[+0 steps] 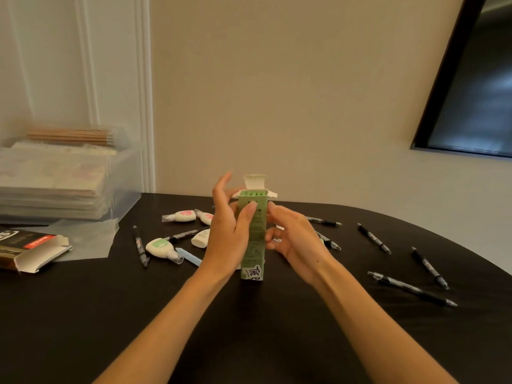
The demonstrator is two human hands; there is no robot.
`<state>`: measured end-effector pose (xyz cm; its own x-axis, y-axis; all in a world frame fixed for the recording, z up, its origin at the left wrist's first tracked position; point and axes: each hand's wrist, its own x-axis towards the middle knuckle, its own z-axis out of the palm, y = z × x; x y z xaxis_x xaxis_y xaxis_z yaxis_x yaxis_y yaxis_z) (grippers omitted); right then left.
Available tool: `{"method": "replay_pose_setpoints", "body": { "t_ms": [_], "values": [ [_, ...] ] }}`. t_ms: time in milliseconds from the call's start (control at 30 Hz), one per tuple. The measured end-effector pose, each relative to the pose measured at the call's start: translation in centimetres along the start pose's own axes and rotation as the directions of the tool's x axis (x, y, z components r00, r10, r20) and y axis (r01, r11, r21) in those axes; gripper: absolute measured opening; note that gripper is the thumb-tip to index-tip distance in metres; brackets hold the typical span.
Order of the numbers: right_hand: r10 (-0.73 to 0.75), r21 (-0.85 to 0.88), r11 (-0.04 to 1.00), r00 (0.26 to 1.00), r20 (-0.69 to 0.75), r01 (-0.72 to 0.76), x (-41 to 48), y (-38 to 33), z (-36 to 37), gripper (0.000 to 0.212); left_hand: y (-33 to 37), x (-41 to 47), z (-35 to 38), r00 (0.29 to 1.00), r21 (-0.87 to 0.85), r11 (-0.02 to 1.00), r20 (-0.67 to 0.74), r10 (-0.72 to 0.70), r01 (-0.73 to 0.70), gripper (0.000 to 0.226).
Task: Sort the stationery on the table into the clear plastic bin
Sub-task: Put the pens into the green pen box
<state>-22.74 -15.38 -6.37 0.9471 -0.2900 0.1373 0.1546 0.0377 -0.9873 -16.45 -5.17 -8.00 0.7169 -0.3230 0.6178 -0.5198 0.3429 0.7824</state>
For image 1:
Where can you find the person's right hand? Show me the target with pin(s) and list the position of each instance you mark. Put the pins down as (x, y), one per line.
(300, 243)

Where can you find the person's right forearm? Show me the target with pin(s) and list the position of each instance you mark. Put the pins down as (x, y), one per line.
(380, 331)

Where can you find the white pink correction tape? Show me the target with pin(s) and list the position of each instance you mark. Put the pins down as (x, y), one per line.
(182, 215)
(206, 217)

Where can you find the clear tube of green pens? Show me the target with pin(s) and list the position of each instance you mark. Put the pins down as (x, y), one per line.
(120, 135)

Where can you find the black wall television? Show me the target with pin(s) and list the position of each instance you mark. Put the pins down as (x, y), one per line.
(472, 95)

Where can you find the green pencil box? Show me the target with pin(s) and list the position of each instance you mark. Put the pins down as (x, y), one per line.
(258, 219)

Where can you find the clear plastic storage bin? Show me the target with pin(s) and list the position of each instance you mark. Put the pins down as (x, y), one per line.
(128, 179)

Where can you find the black gold pen box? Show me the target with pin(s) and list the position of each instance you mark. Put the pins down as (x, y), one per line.
(28, 247)

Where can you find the person's left hand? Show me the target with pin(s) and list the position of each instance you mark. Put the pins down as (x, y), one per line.
(228, 239)

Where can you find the person's left forearm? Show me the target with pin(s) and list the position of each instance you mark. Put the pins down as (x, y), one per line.
(160, 331)

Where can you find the bundle of wooden pencils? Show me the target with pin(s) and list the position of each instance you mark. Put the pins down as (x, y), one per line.
(72, 136)

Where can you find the white printed correction tape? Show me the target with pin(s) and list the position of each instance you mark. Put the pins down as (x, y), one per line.
(201, 238)

